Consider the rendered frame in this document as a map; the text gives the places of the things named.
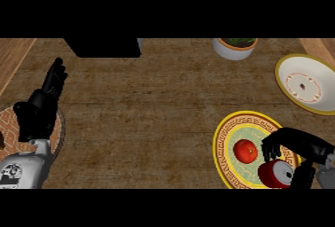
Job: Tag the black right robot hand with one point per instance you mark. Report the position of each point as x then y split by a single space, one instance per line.
305 144

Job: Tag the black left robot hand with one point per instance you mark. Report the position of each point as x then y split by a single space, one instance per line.
38 112

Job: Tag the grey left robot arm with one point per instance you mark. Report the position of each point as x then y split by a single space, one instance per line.
25 168

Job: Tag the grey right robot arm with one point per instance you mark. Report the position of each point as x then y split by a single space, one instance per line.
326 174

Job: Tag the red can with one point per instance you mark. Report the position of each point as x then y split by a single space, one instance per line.
276 174

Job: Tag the yellow patterned plate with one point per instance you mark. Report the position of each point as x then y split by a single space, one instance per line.
238 142

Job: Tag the white bowl with yellow rim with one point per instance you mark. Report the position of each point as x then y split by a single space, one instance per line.
305 84

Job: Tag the round orange patterned placemat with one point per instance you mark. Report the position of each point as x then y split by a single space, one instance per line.
13 130

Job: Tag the red tomato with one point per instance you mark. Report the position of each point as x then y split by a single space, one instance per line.
245 151

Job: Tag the black appliance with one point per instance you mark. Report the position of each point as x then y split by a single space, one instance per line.
106 47

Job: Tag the white potted plant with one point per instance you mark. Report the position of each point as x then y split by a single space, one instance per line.
235 47

